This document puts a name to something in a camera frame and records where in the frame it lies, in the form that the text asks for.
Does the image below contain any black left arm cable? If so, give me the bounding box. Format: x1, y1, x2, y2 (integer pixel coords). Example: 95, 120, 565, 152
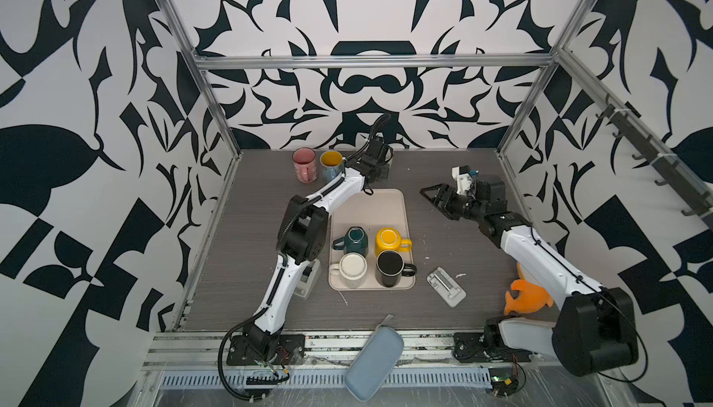
215, 113, 394, 403

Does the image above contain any dark green mug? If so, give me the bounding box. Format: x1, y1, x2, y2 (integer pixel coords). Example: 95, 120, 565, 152
332, 226, 369, 258

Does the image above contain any orange shark plush toy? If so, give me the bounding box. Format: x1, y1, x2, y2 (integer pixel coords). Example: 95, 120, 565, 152
503, 264, 554, 315

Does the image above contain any white cable duct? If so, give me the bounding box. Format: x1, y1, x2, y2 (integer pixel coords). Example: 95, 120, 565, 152
161, 367, 492, 390

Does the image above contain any blue-grey pencil case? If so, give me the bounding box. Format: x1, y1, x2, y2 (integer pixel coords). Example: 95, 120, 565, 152
345, 314, 404, 403

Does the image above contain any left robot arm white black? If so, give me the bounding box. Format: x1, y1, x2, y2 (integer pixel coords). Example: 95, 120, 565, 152
242, 136, 393, 351

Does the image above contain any wall hook rack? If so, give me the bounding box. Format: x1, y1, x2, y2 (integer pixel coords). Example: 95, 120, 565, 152
594, 94, 712, 230

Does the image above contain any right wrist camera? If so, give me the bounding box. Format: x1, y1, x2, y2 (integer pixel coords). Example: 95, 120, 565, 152
451, 166, 478, 195

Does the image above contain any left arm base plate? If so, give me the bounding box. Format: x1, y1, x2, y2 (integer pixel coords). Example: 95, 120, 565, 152
226, 323, 306, 366

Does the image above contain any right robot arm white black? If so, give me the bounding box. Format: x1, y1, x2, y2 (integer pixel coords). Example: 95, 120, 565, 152
420, 167, 647, 377

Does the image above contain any beige serving tray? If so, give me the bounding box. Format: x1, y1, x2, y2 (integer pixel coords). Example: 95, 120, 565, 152
329, 189, 411, 292

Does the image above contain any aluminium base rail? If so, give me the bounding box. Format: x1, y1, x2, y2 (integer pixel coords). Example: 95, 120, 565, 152
141, 326, 614, 369

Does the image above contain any light blue butterfly mug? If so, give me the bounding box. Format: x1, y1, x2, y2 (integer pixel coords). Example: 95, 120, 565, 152
319, 150, 344, 184

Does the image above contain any pink ceramic mug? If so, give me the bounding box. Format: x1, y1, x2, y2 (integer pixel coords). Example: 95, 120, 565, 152
292, 147, 319, 183

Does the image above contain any black mug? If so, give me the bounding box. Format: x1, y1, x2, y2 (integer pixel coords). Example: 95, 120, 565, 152
375, 250, 418, 288

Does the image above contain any green circuit board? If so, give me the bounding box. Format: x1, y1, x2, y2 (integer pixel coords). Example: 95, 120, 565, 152
488, 365, 527, 399

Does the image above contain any white cream mug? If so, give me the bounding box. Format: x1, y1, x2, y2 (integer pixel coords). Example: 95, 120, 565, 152
329, 252, 368, 291

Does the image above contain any yellow mug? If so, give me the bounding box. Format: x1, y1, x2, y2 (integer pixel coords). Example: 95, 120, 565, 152
375, 228, 413, 256

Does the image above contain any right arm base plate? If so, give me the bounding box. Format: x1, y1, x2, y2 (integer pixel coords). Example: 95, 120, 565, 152
452, 316, 531, 364

